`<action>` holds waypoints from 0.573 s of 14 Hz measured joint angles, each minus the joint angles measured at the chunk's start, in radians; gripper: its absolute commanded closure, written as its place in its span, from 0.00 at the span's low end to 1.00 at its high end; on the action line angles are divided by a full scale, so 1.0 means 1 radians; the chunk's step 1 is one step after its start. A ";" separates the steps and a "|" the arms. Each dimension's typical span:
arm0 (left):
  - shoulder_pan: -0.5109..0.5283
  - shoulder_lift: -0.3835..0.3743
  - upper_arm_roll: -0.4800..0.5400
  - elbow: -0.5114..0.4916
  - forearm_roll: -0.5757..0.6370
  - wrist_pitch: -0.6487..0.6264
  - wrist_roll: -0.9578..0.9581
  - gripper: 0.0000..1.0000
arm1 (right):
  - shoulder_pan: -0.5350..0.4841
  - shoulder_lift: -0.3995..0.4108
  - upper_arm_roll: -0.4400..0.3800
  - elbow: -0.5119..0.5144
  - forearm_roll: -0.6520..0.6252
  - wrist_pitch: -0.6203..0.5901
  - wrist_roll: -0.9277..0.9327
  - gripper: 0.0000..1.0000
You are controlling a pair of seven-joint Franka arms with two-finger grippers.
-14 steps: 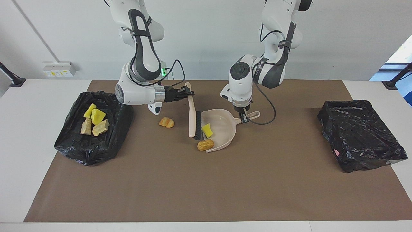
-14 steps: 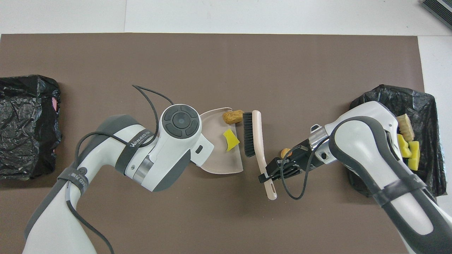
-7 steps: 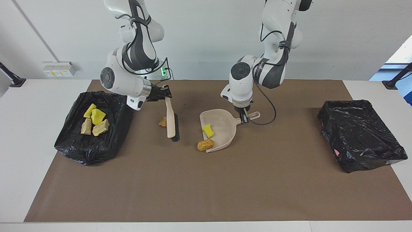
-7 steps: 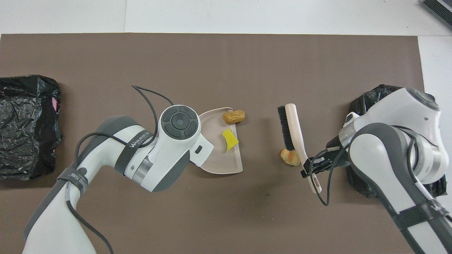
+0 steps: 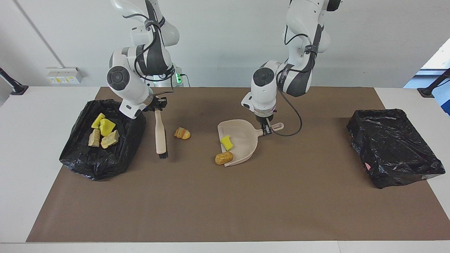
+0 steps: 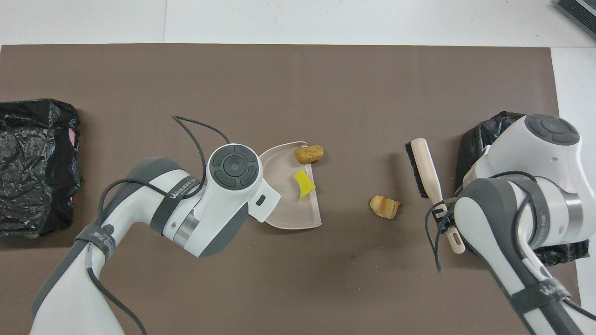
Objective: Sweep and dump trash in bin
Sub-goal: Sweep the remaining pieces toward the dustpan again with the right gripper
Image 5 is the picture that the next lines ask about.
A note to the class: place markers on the beige plastic dustpan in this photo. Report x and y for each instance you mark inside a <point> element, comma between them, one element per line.
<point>246,133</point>

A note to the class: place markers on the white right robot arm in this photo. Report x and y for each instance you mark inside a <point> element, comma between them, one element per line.
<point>135,95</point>

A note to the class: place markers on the beige hand brush black bristles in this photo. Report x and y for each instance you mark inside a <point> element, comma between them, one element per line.
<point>160,137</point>

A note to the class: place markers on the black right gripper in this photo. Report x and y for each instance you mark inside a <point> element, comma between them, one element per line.
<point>156,104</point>

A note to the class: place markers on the black clamp stand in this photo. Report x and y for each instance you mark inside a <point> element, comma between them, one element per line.
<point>17,89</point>
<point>427,92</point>

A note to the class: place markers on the brown table mat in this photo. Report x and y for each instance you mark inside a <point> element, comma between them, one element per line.
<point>228,211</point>

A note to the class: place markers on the striped croissant piece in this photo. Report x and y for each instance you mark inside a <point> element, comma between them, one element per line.
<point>182,133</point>
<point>94,137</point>
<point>109,139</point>

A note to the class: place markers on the yellow sponge piece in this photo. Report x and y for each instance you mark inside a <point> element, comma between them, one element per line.
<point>107,127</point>
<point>98,121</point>
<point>226,142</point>

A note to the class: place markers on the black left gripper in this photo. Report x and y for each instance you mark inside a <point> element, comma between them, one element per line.
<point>266,119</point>

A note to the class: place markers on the white wall outlet box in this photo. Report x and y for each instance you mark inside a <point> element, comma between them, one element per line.
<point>65,75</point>

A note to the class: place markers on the black bag-lined bin pink patch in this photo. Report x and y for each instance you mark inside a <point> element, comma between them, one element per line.
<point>393,147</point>

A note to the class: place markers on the brown oval bread roll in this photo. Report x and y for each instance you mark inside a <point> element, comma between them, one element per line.
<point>224,158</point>

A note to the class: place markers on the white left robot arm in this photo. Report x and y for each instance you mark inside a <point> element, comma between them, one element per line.
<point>263,98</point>

